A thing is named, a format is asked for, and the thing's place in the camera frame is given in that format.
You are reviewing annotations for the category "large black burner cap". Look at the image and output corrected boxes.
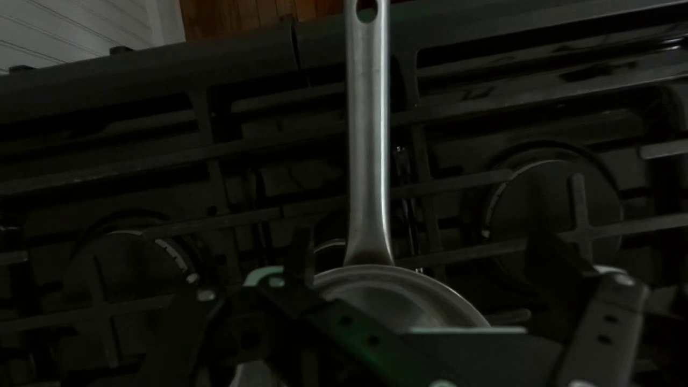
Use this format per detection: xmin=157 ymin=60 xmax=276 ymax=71
xmin=67 ymin=227 xmax=199 ymax=348

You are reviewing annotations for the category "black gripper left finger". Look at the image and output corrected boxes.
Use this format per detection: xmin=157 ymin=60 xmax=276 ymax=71
xmin=259 ymin=278 xmax=435 ymax=387

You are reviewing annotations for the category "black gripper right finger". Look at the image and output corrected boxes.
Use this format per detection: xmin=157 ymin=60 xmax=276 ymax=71
xmin=550 ymin=272 xmax=651 ymax=387

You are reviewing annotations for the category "medium black burner cap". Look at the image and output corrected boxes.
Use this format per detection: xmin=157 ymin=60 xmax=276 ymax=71
xmin=482 ymin=153 xmax=627 ymax=280

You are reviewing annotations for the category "small silver saucepan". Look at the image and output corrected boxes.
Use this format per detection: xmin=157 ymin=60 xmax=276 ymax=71
xmin=233 ymin=0 xmax=494 ymax=387

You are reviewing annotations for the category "small black burner cap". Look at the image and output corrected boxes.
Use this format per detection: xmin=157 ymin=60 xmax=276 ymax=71
xmin=312 ymin=237 xmax=350 ymax=269

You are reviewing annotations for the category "black cast iron grate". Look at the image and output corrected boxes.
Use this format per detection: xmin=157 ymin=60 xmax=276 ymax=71
xmin=0 ymin=83 xmax=249 ymax=387
xmin=210 ymin=60 xmax=433 ymax=303
xmin=396 ymin=7 xmax=688 ymax=387

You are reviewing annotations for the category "stainless steel gas stove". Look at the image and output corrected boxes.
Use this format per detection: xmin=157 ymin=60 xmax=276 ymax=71
xmin=0 ymin=0 xmax=688 ymax=387

